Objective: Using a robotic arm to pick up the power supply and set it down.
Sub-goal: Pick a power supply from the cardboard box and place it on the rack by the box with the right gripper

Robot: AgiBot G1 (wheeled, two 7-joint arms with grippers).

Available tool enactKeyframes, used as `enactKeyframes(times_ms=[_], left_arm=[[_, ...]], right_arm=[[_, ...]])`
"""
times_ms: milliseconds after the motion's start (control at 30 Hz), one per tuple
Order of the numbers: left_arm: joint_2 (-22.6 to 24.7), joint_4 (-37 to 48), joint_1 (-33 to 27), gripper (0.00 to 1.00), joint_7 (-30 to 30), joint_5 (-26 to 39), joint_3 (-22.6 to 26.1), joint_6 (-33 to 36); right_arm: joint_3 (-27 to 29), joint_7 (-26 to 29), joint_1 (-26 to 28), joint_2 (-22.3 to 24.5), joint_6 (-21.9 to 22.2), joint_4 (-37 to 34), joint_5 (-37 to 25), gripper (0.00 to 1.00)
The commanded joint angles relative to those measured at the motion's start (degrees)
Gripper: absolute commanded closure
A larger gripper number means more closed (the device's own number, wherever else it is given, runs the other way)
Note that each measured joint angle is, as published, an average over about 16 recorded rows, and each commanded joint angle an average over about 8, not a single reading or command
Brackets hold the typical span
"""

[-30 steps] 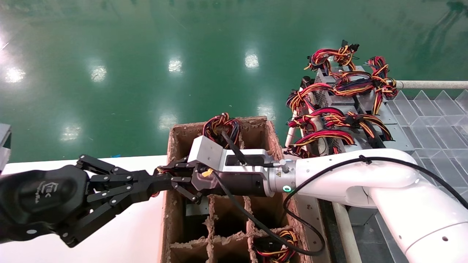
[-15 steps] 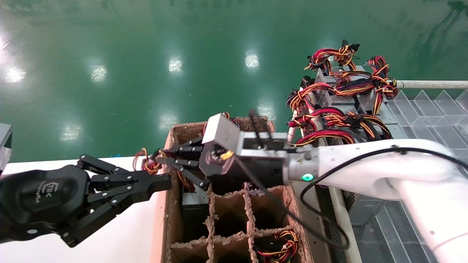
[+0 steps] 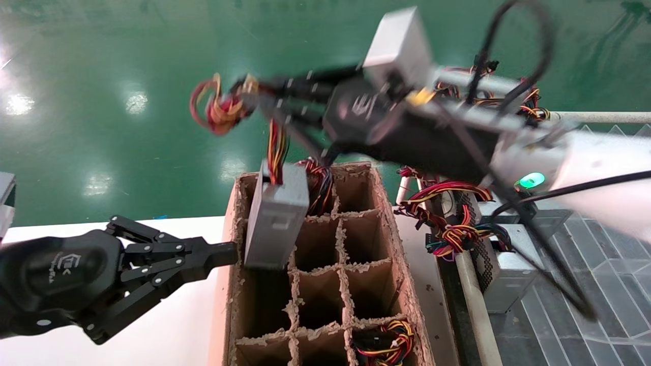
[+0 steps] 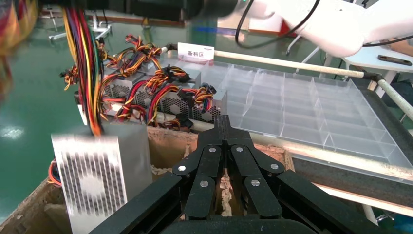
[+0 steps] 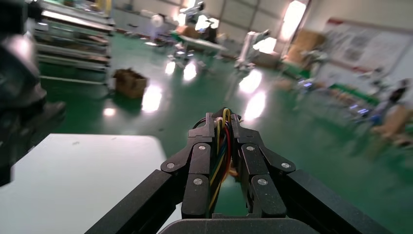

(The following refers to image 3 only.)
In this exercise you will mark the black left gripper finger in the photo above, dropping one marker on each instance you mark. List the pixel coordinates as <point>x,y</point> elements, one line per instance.
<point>163,279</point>
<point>178,245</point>

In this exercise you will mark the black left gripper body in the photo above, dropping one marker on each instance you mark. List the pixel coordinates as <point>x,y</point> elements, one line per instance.
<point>56,277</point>

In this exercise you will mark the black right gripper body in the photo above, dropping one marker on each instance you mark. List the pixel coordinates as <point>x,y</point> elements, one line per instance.
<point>363,109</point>

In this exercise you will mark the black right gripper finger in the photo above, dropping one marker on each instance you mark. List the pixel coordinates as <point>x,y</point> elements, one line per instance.
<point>310,124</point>
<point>295,89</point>

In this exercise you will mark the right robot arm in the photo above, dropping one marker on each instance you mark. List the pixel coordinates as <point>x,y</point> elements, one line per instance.
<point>600,168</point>

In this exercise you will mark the short white rack pipe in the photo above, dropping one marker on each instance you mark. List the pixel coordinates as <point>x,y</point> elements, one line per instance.
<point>405,190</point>

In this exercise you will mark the cardboard box with dividers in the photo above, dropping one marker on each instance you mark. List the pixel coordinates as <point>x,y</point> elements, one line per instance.
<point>366,239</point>

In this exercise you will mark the transparent plastic divider tray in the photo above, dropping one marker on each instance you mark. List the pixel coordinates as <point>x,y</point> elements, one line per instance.
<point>610,305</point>

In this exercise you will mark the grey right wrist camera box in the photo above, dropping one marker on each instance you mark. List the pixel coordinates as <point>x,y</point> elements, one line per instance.
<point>399,43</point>

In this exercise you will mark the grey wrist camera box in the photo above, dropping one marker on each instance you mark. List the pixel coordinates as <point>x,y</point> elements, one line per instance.
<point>5,203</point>
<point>399,43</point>

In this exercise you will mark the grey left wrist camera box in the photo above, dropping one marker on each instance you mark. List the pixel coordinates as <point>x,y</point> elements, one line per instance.
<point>5,203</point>

